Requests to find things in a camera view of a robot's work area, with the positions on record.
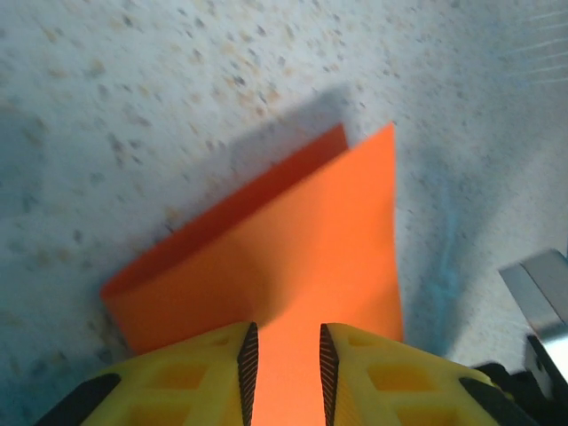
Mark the orange paper sheet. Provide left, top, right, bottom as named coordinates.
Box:
left=99, top=122, right=406, bottom=426

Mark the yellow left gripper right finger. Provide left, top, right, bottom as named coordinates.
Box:
left=318, top=321, right=541, bottom=426

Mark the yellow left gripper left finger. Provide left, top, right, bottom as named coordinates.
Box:
left=34, top=320, right=260, bottom=426

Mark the wide aluminium base rail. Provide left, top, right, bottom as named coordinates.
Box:
left=498, top=248, right=568, bottom=341

